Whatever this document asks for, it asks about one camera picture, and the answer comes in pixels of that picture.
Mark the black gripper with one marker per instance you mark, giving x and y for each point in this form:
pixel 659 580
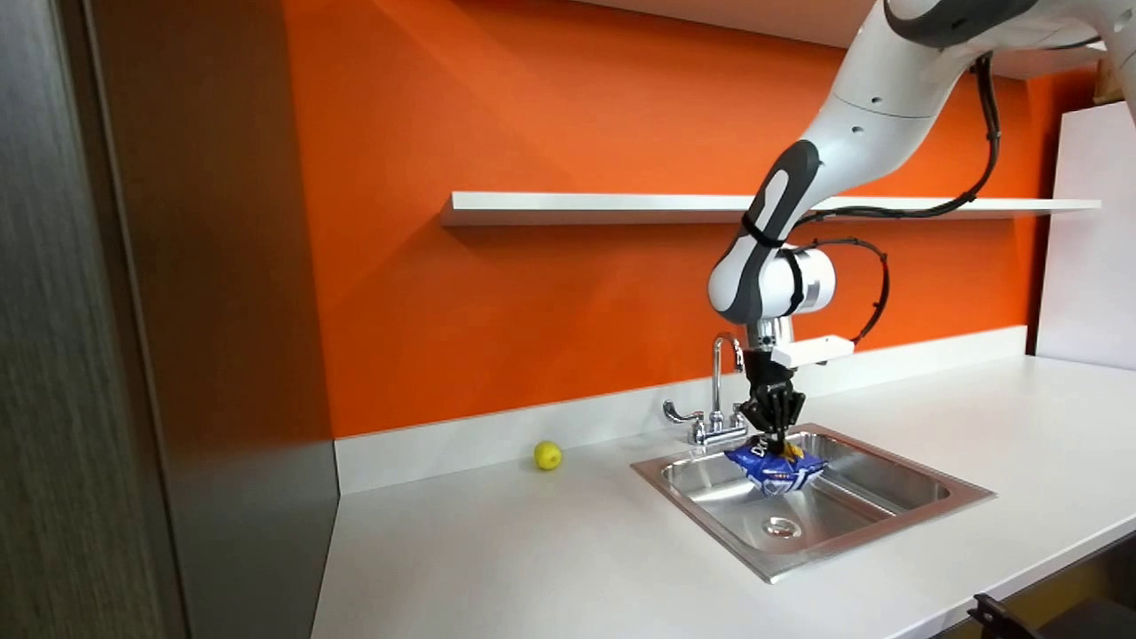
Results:
pixel 773 392

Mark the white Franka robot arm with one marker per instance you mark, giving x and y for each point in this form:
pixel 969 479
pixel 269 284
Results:
pixel 875 94

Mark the round sink drain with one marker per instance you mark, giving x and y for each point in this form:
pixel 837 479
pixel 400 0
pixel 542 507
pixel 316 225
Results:
pixel 781 528

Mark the stainless steel sink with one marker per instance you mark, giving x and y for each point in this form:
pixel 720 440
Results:
pixel 875 485

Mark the chrome faucet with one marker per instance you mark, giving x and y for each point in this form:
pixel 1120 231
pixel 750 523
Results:
pixel 720 376

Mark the yellow ball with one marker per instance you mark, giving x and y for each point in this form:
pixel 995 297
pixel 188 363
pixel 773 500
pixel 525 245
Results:
pixel 549 457

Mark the white tall cabinet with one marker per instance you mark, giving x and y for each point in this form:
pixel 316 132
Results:
pixel 1095 236

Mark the dark cabinet panel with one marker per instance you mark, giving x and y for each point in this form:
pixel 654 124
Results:
pixel 178 356

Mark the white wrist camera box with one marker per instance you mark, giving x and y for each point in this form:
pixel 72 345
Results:
pixel 820 350

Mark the white wall shelf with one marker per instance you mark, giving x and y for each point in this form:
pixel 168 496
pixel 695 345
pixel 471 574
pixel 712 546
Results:
pixel 592 207

